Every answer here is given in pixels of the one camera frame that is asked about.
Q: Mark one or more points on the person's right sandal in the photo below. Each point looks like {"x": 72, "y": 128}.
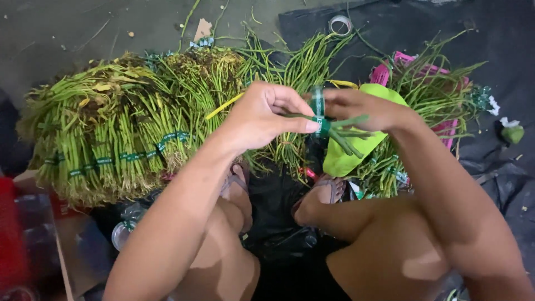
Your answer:
{"x": 332, "y": 188}

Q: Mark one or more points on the person's right leg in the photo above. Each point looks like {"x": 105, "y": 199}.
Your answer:
{"x": 376, "y": 251}

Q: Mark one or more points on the person's left leg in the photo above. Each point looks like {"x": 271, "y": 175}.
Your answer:
{"x": 225, "y": 259}

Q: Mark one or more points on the person's right fingers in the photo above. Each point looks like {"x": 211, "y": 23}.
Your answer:
{"x": 340, "y": 103}

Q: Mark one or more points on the heap of loose green stalks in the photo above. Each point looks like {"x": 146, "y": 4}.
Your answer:
{"x": 292, "y": 67}

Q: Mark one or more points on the person's right hand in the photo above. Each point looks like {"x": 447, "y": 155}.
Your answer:
{"x": 376, "y": 111}

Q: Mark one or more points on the pink crate with green stalks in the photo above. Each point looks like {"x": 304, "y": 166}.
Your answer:
{"x": 430, "y": 92}

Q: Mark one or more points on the person's sandal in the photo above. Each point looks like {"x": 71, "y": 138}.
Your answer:
{"x": 235, "y": 180}
{"x": 332, "y": 188}

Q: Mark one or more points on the clear tape roll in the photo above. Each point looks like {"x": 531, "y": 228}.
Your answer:
{"x": 340, "y": 25}

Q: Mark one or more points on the person's leg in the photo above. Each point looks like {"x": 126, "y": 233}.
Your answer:
{"x": 376, "y": 251}
{"x": 225, "y": 259}

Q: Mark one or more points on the small bunch of green stalks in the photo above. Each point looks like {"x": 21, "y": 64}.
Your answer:
{"x": 349, "y": 133}

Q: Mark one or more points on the black tarp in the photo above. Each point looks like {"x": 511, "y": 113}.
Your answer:
{"x": 480, "y": 54}

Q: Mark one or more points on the green printed tape strip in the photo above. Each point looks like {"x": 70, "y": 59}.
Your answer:
{"x": 318, "y": 104}

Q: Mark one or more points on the person's left sandal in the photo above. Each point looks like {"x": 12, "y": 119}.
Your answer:
{"x": 235, "y": 180}

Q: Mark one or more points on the heap of taped green bundles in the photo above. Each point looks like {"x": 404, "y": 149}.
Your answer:
{"x": 113, "y": 125}

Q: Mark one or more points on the yellow strip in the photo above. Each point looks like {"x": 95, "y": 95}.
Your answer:
{"x": 223, "y": 107}

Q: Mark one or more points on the red plastic container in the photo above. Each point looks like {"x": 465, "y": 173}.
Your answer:
{"x": 11, "y": 234}

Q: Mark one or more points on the green and white wrapped lump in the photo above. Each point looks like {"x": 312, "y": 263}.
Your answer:
{"x": 510, "y": 132}

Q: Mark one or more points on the person's left hand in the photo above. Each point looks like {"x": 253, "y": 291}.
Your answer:
{"x": 255, "y": 117}

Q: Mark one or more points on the torn cardboard piece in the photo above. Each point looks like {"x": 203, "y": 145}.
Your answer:
{"x": 203, "y": 30}

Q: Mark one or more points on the black plastic bag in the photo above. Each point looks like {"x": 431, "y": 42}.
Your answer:
{"x": 280, "y": 225}

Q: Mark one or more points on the brown cardboard box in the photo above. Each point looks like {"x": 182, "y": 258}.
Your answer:
{"x": 58, "y": 234}

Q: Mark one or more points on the clear plastic bottle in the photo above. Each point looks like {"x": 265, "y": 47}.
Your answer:
{"x": 123, "y": 230}

